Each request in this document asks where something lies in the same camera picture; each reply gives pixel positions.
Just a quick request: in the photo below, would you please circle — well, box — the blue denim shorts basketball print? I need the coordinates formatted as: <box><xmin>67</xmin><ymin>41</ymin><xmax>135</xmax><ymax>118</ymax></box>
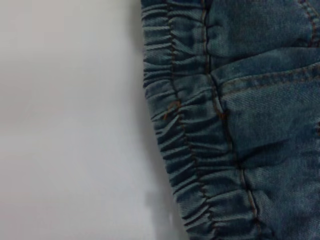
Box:
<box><xmin>139</xmin><ymin>0</ymin><xmax>320</xmax><ymax>240</ymax></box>

